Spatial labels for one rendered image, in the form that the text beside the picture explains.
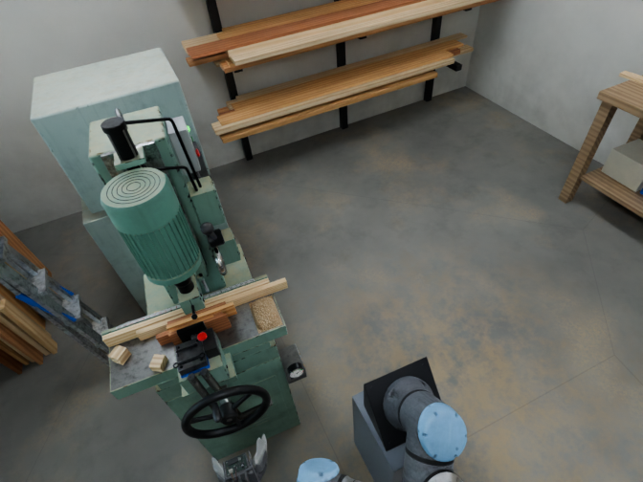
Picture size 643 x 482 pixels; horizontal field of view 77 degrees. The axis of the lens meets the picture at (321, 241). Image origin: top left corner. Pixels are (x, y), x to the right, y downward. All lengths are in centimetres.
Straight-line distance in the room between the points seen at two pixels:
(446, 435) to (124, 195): 112
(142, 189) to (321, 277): 178
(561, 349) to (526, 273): 54
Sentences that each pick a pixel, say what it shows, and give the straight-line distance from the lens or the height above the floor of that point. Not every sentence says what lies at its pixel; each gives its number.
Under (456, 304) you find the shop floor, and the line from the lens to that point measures 264.
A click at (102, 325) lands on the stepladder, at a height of 27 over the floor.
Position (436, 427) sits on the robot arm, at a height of 86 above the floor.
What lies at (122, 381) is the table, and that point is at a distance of 154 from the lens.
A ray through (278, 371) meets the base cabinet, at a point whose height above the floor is 61.
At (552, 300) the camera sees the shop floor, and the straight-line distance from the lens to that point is 284.
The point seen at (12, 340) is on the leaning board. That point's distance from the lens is 285.
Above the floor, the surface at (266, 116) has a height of 61.
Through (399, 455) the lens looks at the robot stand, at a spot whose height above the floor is 55.
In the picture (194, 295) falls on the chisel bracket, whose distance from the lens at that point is 140.
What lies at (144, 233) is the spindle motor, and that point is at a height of 142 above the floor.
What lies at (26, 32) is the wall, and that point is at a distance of 337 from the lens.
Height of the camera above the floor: 212
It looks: 46 degrees down
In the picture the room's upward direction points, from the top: 6 degrees counter-clockwise
